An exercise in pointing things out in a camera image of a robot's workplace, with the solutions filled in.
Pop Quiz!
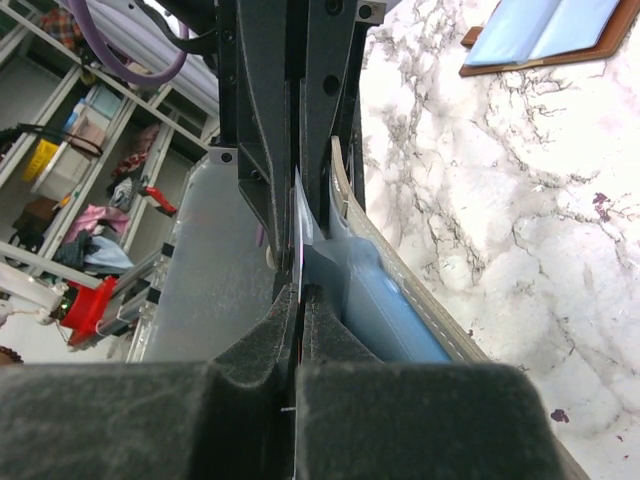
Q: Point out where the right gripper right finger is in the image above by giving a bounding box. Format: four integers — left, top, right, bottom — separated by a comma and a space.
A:
295, 286, 565, 479

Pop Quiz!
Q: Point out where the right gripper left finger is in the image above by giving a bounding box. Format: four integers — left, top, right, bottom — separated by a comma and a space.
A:
1, 288, 298, 479

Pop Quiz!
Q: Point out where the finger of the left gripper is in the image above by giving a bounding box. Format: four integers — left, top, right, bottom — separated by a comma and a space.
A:
300, 1, 358, 234
217, 1, 292, 270

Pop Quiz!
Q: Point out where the grey card holder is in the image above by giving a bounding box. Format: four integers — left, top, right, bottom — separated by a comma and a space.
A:
304, 146, 585, 479

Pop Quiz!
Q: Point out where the black credit card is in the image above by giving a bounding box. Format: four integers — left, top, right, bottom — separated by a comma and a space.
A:
290, 167, 319, 361

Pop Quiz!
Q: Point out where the brown blue open card holder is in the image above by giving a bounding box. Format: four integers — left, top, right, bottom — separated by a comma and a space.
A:
459, 0, 639, 77

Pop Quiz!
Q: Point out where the aluminium extrusion bar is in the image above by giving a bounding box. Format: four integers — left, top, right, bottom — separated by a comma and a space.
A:
104, 144, 236, 364

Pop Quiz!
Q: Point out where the background storage shelf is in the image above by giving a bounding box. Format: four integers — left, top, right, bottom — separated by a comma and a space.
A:
1, 1, 219, 275

